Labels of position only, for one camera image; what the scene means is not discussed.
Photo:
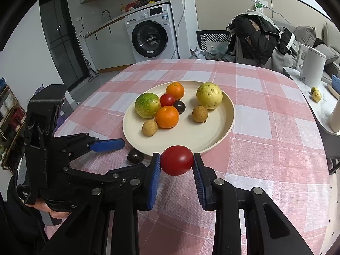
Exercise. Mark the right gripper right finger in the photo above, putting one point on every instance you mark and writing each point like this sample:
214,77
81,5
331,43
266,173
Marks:
268,230

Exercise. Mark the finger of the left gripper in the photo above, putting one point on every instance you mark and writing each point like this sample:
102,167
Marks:
78,145
132,176

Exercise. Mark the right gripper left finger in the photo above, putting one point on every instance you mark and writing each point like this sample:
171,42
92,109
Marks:
117,215

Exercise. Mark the dark purple plum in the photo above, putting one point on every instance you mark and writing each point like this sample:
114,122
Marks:
134,156

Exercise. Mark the large red tomato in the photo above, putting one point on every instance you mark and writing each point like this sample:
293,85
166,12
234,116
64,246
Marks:
176,160

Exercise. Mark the brown longan fruit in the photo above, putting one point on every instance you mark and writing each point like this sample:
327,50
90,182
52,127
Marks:
149,127

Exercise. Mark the green yellow guava fruit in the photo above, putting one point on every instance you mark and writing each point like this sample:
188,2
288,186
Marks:
147,105

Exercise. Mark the large orange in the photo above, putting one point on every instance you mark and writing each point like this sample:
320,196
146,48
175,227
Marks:
167,117

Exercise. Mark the small red tomato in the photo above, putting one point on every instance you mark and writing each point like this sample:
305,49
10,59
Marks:
167,100

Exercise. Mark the brown longan with stem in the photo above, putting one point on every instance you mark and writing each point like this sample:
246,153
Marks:
200,114

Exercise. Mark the person's left hand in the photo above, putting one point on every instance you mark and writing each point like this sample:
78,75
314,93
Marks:
41,205

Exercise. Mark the cream round plate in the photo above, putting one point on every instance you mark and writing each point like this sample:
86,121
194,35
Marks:
199,138

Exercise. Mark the pink checked tablecloth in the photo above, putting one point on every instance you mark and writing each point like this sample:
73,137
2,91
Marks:
274,144

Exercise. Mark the small orange on plate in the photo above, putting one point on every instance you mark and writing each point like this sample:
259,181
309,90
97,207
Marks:
176,90

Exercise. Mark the white cup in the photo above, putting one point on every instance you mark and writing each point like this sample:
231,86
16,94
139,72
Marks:
334,120

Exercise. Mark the white washing machine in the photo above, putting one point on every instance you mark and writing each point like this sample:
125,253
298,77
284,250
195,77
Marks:
152,33

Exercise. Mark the white side table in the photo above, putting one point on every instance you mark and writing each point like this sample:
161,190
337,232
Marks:
321,111

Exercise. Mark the yellow fruit on side table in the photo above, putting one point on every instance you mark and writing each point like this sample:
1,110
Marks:
316,94

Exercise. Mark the black mesh chair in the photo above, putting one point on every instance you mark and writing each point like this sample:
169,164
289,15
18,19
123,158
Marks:
208,39

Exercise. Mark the blue bowl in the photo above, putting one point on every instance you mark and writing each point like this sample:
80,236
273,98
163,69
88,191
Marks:
335,83

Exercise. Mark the white electric kettle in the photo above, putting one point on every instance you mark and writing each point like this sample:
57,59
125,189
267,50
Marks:
310,63

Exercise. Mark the pile of dark clothes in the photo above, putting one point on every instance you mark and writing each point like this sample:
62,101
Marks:
259,36

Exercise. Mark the grey sofa cushion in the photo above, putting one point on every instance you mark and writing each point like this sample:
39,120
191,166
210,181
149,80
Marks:
305,35

